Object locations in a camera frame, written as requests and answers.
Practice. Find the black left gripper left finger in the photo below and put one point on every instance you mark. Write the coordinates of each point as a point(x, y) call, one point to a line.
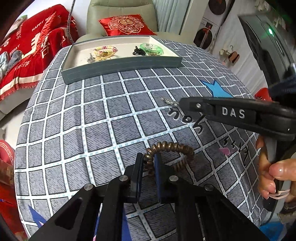
point(134, 173)

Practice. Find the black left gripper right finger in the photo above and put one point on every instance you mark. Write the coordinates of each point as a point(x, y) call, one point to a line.
point(165, 187)

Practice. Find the silver hair pin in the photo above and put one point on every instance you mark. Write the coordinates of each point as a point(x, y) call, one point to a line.
point(170, 102)

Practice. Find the black claw hair clip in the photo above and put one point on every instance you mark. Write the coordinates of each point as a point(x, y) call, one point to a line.
point(138, 52)

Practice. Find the silver pink heart pendant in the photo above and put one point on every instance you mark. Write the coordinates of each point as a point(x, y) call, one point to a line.
point(90, 59)

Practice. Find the grey-green jewelry tray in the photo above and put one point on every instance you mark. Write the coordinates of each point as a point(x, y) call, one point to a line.
point(114, 54)

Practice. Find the right hand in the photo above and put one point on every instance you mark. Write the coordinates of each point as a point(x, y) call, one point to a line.
point(283, 170)

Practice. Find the red toy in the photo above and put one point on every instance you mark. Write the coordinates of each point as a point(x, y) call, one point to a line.
point(263, 94)

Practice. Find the grey checked tablecloth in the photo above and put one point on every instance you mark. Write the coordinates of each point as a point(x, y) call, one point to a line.
point(91, 130)

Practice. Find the green translucent bangle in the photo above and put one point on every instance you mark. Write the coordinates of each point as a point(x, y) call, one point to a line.
point(152, 49)

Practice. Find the red patterned box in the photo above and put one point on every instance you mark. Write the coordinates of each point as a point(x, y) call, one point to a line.
point(9, 207)

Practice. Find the red embroidered cushion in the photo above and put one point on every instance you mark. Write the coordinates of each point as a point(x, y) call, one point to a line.
point(125, 25)

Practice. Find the red blanket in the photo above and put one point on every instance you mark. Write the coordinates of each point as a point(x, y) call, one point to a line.
point(39, 38)

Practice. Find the green armchair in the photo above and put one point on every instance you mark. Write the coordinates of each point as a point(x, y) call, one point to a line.
point(158, 16)

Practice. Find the light grey clothing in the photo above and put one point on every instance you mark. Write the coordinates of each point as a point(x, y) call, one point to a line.
point(9, 61)

